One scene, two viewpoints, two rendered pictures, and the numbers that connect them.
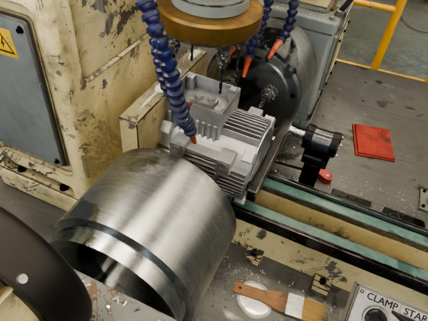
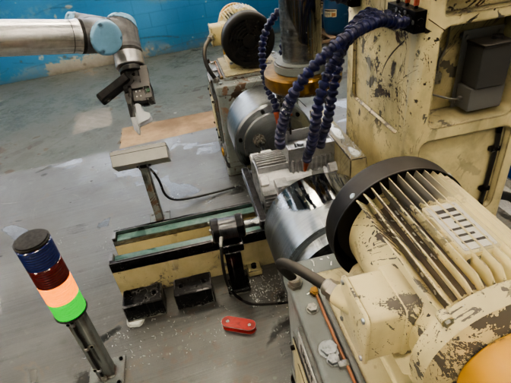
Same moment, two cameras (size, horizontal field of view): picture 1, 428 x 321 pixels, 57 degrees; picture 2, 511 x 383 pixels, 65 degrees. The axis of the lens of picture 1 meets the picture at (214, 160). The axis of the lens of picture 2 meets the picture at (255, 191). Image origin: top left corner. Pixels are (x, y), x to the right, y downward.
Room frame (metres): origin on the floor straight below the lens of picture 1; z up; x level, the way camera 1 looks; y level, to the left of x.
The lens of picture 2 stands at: (1.40, -0.52, 1.63)
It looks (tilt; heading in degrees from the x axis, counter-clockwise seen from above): 35 degrees down; 152
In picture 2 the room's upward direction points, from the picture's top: 8 degrees counter-clockwise
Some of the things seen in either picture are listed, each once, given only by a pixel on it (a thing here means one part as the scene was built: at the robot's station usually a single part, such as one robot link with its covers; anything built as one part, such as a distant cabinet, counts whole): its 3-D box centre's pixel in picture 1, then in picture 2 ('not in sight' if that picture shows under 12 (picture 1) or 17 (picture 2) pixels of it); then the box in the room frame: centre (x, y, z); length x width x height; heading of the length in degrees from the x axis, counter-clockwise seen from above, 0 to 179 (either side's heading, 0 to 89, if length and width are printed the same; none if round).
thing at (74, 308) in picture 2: not in sight; (66, 302); (0.74, -0.61, 1.05); 0.06 x 0.06 x 0.04
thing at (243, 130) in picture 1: (216, 146); (293, 182); (0.64, 0.00, 1.01); 0.20 x 0.19 x 0.19; 70
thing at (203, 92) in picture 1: (202, 106); (306, 149); (0.65, 0.03, 1.11); 0.12 x 0.11 x 0.07; 70
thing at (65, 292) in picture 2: not in sight; (57, 286); (0.74, -0.61, 1.10); 0.06 x 0.06 x 0.04
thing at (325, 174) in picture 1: (319, 171); (239, 324); (0.80, -0.30, 0.81); 0.09 x 0.03 x 0.02; 43
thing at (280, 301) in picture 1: (280, 301); not in sight; (0.40, -0.17, 0.80); 0.21 x 0.05 x 0.01; 77
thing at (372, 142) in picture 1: (372, 141); not in sight; (0.97, -0.49, 0.80); 0.15 x 0.12 x 0.01; 173
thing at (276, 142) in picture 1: (271, 156); (253, 196); (0.62, -0.12, 1.01); 0.26 x 0.04 x 0.03; 160
